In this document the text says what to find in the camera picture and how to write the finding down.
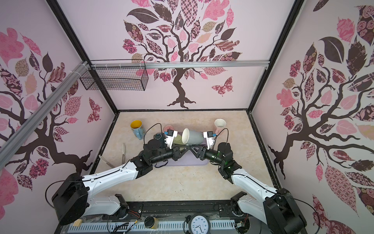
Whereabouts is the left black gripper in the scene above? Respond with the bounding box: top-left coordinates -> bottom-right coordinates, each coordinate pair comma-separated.
151,143 -> 190,165

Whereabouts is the grey mug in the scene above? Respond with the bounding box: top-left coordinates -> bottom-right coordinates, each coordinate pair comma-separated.
182,128 -> 204,145

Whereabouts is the pink patterned mug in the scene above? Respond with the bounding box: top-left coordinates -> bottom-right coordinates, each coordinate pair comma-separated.
214,119 -> 227,135

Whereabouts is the blue butterfly mug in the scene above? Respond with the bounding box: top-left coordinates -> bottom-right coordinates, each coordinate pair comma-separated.
130,120 -> 146,140

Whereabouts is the light green mug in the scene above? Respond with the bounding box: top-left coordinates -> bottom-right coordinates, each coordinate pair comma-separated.
173,135 -> 183,145

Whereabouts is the dark green mug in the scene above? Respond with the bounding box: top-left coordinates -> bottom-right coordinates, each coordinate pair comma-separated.
153,133 -> 164,140

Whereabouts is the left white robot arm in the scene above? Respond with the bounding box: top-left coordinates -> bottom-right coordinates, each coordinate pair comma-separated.
52,139 -> 191,225

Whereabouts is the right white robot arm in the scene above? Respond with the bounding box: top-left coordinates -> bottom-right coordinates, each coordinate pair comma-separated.
188,142 -> 307,234

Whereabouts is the pink round mug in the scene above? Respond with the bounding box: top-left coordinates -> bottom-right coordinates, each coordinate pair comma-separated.
163,125 -> 174,132

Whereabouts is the lavender plastic tray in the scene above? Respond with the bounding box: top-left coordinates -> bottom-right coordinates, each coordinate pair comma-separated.
166,151 -> 209,166

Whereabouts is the round analog clock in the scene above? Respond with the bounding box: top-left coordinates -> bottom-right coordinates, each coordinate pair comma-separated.
189,214 -> 211,234

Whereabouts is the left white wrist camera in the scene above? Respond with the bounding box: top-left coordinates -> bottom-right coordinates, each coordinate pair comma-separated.
164,129 -> 178,149

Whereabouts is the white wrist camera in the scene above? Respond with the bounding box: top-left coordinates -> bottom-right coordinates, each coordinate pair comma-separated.
203,131 -> 217,150
164,129 -> 178,149

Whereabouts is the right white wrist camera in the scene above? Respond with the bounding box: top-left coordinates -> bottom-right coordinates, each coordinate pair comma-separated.
203,131 -> 217,150

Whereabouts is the white cable duct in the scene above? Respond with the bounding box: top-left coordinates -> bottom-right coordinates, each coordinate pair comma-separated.
67,220 -> 236,234

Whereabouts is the black wire basket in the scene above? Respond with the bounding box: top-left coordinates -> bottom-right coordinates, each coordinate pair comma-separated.
80,58 -> 149,91

